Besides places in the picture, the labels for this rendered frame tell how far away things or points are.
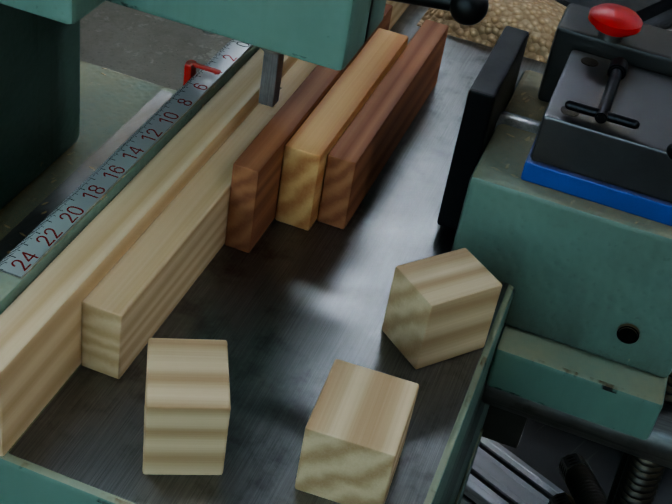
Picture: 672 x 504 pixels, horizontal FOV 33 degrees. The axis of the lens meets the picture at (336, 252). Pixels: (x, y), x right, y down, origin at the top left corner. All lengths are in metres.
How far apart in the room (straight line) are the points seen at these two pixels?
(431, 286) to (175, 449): 0.15
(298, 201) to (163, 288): 0.11
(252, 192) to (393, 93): 0.14
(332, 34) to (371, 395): 0.19
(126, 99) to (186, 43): 1.80
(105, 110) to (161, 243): 0.38
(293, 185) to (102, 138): 0.29
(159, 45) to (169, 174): 2.14
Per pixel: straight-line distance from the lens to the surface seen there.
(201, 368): 0.49
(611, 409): 0.65
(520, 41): 0.67
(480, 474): 1.45
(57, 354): 0.51
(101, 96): 0.94
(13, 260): 0.52
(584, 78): 0.64
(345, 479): 0.49
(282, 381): 0.54
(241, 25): 0.60
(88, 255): 0.53
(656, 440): 0.70
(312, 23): 0.58
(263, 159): 0.59
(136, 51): 2.68
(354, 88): 0.68
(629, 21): 0.65
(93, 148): 0.87
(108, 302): 0.52
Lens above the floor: 1.28
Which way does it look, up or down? 37 degrees down
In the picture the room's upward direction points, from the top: 10 degrees clockwise
